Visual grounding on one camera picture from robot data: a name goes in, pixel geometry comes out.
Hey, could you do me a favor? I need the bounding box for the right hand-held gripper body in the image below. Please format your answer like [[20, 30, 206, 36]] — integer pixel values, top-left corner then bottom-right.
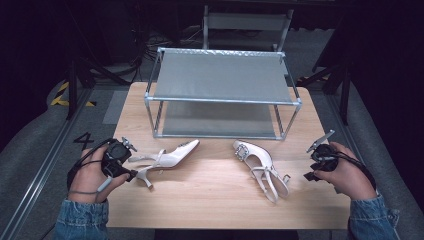
[[305, 129, 340, 173]]

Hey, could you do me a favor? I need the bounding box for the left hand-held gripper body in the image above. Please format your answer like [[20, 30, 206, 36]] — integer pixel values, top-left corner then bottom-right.
[[101, 136, 138, 178]]

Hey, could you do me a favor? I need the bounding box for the white slingback high-heel shoe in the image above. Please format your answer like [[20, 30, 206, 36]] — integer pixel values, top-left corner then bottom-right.
[[232, 139, 292, 204], [128, 138, 201, 191]]

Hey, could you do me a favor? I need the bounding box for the grey metal shoe rack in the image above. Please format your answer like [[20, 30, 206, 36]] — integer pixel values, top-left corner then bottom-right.
[[143, 47, 303, 140]]

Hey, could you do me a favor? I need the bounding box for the person's right hand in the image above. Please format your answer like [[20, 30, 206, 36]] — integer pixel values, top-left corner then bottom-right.
[[313, 141, 378, 202]]

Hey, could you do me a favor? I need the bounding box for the person's left hand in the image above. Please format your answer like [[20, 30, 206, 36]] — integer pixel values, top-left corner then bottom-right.
[[67, 145, 132, 205]]

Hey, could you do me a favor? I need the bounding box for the black metal stand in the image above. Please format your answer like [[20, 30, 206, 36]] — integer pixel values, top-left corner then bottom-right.
[[64, 56, 132, 121], [295, 59, 352, 127]]

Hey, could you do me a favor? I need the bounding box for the grey wrist cord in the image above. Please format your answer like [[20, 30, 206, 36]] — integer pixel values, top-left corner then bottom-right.
[[67, 175, 113, 203]]

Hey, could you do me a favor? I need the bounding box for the metal floor rail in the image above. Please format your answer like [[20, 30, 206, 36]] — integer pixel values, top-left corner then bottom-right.
[[326, 93, 403, 240], [0, 89, 95, 240]]

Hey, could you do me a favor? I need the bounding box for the bundle of black floor cables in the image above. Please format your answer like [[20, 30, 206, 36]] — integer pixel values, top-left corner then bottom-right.
[[131, 18, 208, 69]]

